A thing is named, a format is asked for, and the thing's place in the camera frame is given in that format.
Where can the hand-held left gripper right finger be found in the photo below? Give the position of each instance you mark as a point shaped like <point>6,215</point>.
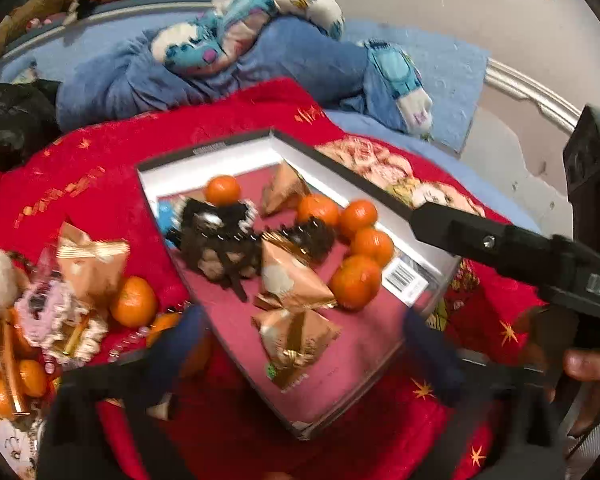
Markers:
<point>430,355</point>

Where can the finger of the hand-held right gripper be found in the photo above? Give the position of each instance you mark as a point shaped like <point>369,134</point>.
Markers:
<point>480,240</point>

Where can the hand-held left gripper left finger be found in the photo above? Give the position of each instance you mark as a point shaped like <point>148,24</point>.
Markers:
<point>177,355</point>

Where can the shallow black box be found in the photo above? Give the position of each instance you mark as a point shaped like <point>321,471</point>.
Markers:
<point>330,360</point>

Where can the orange triangular snack packet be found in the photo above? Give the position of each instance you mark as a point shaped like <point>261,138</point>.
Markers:
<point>295,340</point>
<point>92,265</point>
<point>282,190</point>
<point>290,275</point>

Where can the black hair claw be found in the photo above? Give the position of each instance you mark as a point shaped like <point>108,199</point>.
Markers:
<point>310,240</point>

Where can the person's right hand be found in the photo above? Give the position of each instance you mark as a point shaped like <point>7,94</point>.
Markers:
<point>587,365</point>

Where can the purple crochet scrunchie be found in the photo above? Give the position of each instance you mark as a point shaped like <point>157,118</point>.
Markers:
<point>45,310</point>

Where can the blue bed sheet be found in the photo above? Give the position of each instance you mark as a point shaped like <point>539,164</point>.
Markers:
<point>440,65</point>

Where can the red printed blanket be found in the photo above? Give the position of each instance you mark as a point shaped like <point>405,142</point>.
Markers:
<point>105,160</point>

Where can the blue plush blanket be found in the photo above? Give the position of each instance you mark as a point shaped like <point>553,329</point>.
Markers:
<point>180,80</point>

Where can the black puffer jacket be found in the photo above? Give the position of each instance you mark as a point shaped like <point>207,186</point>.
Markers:
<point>10,120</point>

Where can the blue cartoon printed quilt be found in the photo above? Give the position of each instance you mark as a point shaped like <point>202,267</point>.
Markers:
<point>240,25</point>

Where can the bed frame with silver trim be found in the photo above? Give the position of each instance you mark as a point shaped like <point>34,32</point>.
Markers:
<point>530,92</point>

